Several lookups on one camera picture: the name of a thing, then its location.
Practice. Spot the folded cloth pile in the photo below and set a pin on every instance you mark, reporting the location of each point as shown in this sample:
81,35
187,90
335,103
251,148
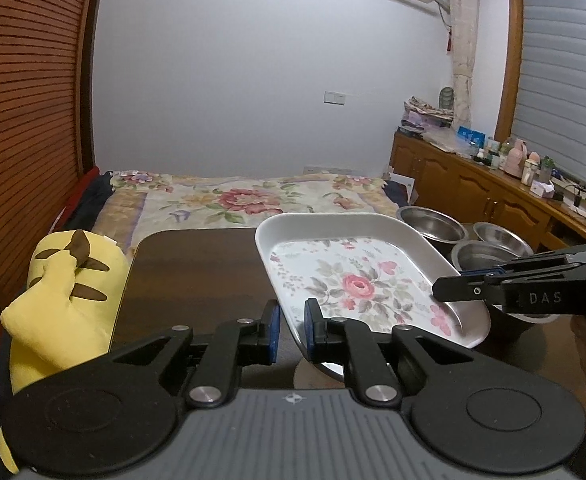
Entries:
425,112

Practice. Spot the grey ribbed fan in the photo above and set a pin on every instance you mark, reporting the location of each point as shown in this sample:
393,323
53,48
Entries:
446,99

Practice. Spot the pink jug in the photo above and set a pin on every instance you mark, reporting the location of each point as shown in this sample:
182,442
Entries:
515,157

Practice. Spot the white paper bag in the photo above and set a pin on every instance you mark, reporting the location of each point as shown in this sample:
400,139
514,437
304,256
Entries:
403,182

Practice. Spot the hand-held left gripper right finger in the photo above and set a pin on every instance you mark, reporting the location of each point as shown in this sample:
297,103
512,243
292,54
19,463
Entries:
312,335

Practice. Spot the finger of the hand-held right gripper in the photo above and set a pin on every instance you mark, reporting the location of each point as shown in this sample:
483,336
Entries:
453,289
478,273

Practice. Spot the blue box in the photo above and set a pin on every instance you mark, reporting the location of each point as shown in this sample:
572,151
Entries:
471,136

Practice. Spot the white floral tray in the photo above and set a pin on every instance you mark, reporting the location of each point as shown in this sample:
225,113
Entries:
363,280

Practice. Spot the purple tissue box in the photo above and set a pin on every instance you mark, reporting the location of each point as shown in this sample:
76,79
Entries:
543,190

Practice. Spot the green lid bottle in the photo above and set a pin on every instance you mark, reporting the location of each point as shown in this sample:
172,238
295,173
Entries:
547,170

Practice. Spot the round grey plate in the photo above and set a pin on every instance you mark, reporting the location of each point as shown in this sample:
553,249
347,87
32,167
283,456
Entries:
305,377

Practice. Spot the floral blanket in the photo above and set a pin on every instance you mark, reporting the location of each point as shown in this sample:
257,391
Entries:
233,200

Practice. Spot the yellow plush toy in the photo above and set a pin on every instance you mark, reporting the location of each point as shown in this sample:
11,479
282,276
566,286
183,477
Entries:
68,300

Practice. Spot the wooden cabinet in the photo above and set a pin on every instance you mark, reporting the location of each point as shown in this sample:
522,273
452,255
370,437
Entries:
473,190

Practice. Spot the red pillow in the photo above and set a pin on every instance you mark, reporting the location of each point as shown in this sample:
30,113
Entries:
75,192

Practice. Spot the red hanging ornament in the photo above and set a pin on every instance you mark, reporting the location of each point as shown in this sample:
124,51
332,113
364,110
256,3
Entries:
449,41

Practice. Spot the black charger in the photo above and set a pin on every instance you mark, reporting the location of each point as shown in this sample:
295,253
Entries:
577,199

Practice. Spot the white wall switch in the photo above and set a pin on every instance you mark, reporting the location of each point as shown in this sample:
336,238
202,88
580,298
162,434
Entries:
335,98

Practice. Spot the clear plastic bag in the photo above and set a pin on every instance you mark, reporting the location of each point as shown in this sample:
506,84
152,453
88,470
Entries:
448,141

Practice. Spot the louvered wooden wardrobe door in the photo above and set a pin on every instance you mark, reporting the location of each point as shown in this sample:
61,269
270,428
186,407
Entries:
23,110

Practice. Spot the cream lace curtain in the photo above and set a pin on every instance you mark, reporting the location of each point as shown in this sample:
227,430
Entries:
462,40

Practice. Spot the dark blue bedding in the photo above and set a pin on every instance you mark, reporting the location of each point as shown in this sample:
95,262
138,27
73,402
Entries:
90,200

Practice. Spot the white bottle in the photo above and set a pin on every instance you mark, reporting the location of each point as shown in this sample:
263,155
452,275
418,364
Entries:
529,172

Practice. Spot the grey window blind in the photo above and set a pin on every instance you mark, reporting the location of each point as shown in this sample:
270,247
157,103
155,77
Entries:
568,85

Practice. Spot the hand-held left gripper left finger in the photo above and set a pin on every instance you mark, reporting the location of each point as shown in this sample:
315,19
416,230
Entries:
274,335

